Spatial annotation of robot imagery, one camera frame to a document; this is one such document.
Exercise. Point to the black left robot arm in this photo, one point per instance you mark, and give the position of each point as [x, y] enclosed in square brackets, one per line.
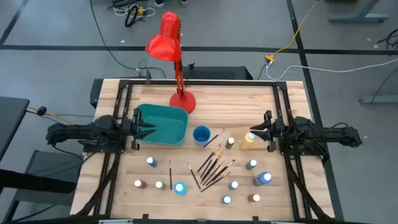
[77, 130]

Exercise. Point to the black bar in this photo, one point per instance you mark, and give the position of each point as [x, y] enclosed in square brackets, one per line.
[37, 182]

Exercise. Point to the small light blue paint bottle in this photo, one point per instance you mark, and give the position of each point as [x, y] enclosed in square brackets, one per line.
[226, 200]

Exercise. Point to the red desk lamp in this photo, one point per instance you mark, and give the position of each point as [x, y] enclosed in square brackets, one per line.
[164, 40]

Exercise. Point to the grey table leg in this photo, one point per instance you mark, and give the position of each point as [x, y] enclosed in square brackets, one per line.
[357, 17]

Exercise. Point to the grey platform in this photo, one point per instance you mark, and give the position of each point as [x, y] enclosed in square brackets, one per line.
[46, 161]

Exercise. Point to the small turquoise paint bottle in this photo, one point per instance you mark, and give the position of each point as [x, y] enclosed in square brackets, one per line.
[233, 185]

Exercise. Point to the person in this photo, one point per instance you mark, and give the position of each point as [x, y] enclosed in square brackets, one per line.
[159, 3]

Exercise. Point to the black box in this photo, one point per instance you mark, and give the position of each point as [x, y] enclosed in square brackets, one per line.
[217, 73]

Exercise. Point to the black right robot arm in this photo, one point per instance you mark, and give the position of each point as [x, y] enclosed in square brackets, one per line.
[326, 133]

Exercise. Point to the blue plastic cup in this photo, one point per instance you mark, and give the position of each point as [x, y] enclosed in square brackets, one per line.
[201, 140]

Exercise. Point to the large turquoise paint bottle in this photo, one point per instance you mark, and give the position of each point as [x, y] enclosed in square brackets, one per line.
[180, 188]

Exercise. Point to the grey table foot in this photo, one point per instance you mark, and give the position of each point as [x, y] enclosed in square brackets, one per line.
[377, 99]

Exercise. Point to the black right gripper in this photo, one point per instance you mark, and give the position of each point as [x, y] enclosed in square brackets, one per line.
[275, 129]

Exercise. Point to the black desk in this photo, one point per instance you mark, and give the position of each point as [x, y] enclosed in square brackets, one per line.
[11, 121]

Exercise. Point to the yellow paint bottle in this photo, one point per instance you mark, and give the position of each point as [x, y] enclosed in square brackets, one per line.
[246, 142]

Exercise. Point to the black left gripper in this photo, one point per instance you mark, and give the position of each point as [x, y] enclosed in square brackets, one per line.
[129, 126]

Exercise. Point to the small dark red paint bottle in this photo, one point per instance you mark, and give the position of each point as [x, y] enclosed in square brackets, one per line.
[141, 184]

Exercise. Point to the small teal paint bottle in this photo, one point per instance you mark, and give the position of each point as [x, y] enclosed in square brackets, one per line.
[250, 165]

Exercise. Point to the large violet-blue paint bottle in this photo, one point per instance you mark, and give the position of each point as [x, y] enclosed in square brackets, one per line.
[260, 180]

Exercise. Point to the black paintbrush silver ferrule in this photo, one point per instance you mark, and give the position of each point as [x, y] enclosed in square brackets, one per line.
[220, 173]
[194, 177]
[210, 167]
[170, 175]
[214, 138]

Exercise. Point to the small green paint bottle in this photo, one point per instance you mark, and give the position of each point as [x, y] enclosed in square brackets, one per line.
[160, 185]

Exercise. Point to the small black paint bottle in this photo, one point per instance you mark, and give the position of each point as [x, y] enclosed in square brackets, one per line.
[229, 143]

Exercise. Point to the teal plastic bin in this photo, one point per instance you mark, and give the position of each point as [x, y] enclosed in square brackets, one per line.
[164, 124]

